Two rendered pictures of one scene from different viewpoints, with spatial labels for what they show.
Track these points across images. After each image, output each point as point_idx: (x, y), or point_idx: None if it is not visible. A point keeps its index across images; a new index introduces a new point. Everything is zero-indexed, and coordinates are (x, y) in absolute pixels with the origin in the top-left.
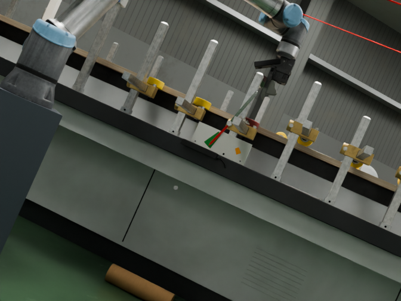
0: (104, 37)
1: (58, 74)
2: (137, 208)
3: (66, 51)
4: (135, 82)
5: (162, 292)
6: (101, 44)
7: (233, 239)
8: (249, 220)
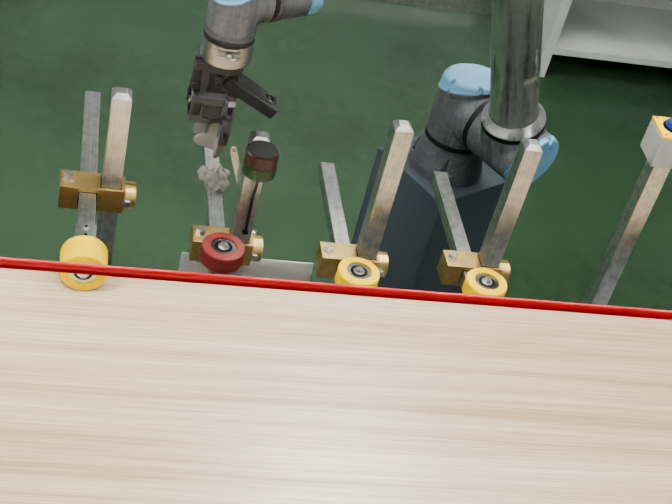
0: (621, 224)
1: (429, 123)
2: None
3: (437, 90)
4: (439, 204)
5: None
6: (615, 239)
7: None
8: None
